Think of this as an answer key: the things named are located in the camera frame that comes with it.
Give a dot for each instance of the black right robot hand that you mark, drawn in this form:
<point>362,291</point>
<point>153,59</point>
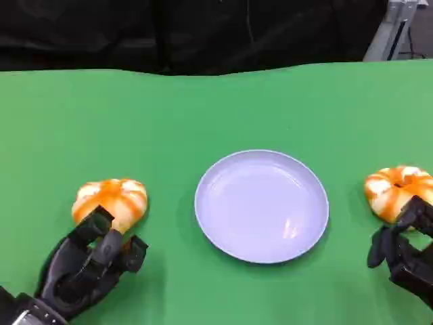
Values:
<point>411,250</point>

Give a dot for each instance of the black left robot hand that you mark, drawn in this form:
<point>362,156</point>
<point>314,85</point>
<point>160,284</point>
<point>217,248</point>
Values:
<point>72,271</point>

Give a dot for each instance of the orange and white bread roll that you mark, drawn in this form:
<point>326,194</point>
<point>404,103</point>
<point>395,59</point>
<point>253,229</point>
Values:
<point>382,189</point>
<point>115,196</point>

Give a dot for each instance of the lilac plate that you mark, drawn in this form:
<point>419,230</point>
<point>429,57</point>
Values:
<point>260,206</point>

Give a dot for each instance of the green tablecloth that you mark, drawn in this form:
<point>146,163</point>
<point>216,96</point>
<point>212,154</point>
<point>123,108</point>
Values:
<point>169,118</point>

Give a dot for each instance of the black backdrop curtain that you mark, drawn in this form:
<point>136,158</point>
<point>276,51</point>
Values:
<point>101,34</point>

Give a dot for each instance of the grey metal frame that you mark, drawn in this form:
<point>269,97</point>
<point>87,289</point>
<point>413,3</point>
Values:
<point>382,37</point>

